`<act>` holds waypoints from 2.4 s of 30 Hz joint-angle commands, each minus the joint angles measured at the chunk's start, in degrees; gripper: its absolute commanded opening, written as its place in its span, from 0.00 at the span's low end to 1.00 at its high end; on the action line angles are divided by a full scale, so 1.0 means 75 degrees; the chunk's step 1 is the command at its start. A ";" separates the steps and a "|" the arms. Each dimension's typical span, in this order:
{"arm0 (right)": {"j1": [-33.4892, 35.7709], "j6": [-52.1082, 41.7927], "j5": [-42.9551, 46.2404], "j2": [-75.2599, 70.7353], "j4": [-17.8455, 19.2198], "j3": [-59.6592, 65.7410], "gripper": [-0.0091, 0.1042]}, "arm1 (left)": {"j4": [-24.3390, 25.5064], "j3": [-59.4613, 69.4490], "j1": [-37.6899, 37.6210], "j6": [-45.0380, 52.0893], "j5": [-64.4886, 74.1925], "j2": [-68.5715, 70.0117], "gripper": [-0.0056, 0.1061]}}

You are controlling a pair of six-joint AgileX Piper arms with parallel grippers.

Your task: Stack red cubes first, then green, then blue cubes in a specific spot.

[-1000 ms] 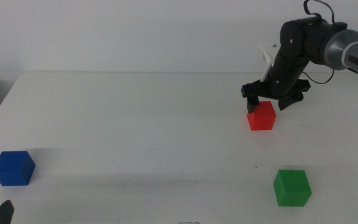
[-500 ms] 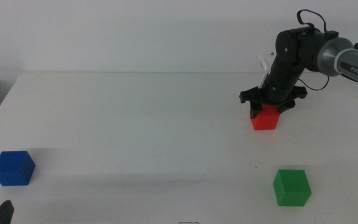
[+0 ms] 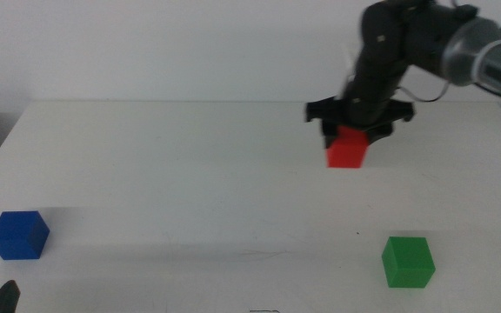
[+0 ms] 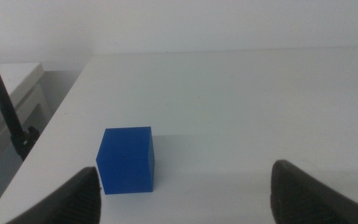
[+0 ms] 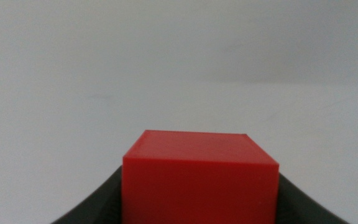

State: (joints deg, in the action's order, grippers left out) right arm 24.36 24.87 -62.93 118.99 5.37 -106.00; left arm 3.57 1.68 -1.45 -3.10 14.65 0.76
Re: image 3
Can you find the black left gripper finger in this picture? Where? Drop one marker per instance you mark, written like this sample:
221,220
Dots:
4,301

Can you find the green cube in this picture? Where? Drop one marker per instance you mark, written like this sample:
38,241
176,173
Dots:
407,263

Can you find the red cube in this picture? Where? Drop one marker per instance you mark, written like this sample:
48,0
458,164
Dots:
347,150

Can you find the blue cube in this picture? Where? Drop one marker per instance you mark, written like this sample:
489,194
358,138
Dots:
18,235

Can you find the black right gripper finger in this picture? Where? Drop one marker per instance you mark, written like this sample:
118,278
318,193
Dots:
329,132
378,134

